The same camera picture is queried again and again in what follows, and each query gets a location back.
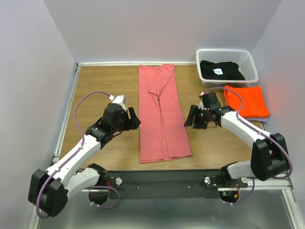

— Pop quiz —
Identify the pink t shirt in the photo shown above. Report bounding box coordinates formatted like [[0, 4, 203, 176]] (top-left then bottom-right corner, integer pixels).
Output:
[[138, 64, 192, 164]]

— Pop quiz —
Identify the aluminium frame rail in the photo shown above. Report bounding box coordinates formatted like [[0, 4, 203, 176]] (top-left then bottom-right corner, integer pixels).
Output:
[[27, 63, 305, 229]]

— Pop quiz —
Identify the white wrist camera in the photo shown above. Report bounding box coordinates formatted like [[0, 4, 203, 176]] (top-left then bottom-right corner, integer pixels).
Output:
[[108, 95, 127, 111], [198, 92, 207, 110]]

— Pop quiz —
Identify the folded orange t shirt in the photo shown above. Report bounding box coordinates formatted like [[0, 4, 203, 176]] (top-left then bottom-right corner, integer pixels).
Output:
[[224, 85, 270, 118]]

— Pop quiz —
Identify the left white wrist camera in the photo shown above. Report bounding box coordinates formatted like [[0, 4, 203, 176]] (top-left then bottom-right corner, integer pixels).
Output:
[[108, 95, 127, 111]]

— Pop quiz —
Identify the black t shirt in basket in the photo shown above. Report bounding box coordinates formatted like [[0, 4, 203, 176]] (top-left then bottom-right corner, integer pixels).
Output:
[[200, 60, 245, 81]]

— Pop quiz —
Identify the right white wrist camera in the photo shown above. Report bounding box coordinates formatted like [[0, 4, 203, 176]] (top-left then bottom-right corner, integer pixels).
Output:
[[198, 92, 207, 110]]

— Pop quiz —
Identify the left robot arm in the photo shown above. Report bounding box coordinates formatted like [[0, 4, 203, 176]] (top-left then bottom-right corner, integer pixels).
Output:
[[28, 103, 141, 219]]

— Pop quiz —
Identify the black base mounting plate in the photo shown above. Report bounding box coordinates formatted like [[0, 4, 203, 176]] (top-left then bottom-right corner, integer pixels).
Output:
[[96, 169, 248, 199]]

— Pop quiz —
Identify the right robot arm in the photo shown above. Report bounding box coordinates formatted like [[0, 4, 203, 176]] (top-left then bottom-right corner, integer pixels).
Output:
[[184, 92, 293, 187]]

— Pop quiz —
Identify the white plastic laundry basket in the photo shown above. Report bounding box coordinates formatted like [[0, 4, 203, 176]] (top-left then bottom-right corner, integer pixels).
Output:
[[196, 49, 259, 87]]

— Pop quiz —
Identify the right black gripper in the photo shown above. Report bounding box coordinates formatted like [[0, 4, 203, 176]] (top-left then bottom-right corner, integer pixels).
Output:
[[183, 104, 210, 129]]

